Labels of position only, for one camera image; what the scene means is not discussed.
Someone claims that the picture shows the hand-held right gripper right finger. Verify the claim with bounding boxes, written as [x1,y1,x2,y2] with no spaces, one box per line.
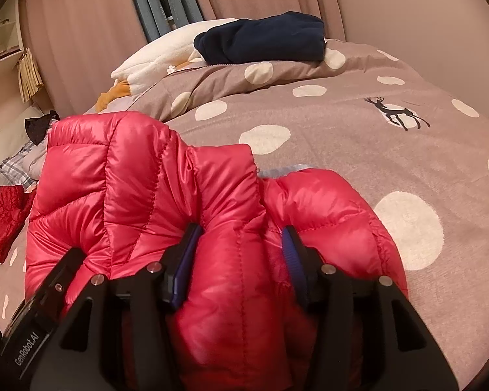
[281,225,459,391]

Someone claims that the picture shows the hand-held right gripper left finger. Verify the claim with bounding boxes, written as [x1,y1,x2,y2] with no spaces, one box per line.
[32,223,205,391]

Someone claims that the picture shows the red puffer jacket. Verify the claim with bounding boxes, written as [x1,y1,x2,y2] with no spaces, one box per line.
[24,111,409,391]

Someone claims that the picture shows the red knit sweater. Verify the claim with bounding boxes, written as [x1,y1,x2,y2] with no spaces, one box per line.
[0,185,37,264]

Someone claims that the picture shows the brown polka dot duvet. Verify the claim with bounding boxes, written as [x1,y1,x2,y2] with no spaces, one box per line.
[0,38,489,391]

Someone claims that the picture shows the grey quilt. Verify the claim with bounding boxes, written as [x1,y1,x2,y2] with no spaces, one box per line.
[22,136,50,181]

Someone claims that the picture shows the white plush toy orange feet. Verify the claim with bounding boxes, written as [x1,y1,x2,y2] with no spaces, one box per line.
[96,18,238,113]

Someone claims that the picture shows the navy folded garment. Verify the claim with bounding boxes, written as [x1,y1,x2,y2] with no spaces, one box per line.
[193,12,327,66]

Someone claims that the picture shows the blue-grey curtain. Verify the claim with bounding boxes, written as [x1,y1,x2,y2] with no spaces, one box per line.
[124,0,205,44]

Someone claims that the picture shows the white wall shelf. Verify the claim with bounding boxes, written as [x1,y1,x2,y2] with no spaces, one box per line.
[0,0,37,104]

